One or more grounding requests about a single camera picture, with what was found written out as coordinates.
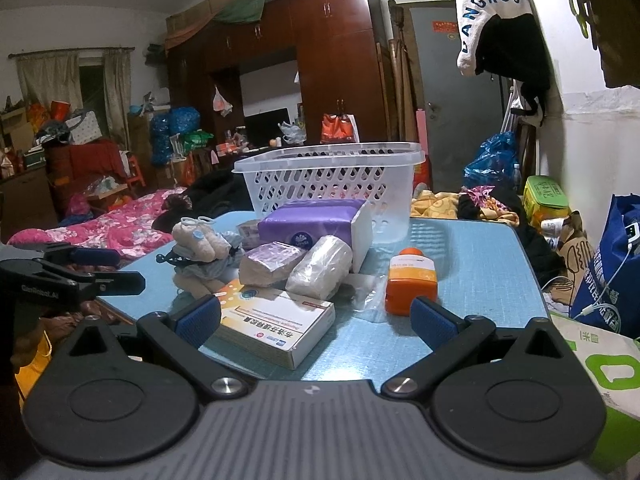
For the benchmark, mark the grey door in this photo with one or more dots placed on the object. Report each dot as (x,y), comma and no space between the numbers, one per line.
(450,90)

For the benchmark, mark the yellow blanket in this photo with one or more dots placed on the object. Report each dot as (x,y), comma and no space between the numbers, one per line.
(435,205)

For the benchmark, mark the brown paper bag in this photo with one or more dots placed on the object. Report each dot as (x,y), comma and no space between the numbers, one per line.
(575,255)

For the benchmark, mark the pink board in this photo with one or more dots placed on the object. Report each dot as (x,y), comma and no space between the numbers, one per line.
(422,135)

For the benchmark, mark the white pink hanging bag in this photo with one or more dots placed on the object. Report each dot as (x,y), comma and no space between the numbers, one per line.
(221,100)

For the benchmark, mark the white dotted box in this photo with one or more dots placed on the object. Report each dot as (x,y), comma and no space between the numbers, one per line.
(86,127)

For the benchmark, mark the green and white carton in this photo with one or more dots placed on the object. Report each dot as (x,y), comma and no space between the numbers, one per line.
(600,355)

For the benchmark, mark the blue plastic bag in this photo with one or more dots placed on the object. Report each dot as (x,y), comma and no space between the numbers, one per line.
(492,160)

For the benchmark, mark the brown wooden wardrobe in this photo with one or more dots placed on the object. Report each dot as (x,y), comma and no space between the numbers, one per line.
(340,60)

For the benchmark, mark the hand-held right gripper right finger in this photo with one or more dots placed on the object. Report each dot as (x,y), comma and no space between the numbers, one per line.
(430,317)

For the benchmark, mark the red covered chair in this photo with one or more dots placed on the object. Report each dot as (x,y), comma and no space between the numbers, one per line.
(85,162)

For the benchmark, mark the curtain rod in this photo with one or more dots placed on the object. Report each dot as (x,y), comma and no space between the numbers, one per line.
(70,51)

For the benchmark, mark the black clothing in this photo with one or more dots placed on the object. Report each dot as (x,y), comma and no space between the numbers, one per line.
(535,255)

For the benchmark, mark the red orange hanging bag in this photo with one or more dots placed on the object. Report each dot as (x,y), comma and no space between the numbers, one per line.
(337,127)

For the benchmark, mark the orange bottle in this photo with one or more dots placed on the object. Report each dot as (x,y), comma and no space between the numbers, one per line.
(410,285)

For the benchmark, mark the red stool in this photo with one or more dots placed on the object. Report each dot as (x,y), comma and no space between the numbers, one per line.
(136,170)

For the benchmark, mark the green box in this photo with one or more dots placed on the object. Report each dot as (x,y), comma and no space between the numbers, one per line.
(545,197)

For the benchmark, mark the purple tissue pack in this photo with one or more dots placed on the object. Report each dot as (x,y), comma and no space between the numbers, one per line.
(310,227)
(267,265)

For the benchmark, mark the small pinkish packet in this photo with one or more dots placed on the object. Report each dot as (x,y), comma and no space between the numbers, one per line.
(248,234)

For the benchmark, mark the white plastic basket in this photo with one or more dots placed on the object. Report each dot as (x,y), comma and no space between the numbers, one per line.
(320,180)

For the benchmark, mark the cardboard boxes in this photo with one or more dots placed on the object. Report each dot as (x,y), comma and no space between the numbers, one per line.
(200,10)

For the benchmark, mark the clear plastic bag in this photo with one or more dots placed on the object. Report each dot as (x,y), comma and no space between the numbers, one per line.
(367,302)

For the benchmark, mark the brown wooden board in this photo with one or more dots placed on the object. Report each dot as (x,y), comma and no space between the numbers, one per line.
(620,35)

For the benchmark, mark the blue shopping bag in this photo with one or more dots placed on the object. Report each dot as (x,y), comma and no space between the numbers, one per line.
(610,270)

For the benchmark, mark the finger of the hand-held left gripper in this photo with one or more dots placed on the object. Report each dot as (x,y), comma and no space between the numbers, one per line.
(115,282)
(95,257)

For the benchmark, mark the white orange medicine box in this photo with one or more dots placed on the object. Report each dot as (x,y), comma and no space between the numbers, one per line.
(280,320)

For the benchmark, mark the black monitor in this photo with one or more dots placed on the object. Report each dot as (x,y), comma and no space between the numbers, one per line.
(265,127)

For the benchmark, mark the pile of blue bags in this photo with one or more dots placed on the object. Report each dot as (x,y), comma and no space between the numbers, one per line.
(172,135)

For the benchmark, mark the wooden sticks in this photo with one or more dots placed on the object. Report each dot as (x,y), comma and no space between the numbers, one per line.
(400,75)

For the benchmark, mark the black jacket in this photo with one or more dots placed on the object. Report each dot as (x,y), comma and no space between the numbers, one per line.
(215,190)

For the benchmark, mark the white tissue pack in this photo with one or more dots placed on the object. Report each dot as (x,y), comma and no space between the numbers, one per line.
(320,267)

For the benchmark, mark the beige curtain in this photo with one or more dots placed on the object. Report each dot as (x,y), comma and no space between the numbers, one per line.
(117,95)
(47,77)

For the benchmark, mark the white and black hanging garment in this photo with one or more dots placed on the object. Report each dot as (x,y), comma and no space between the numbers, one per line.
(510,50)

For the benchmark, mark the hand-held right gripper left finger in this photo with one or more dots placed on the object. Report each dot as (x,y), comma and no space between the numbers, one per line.
(200,317)

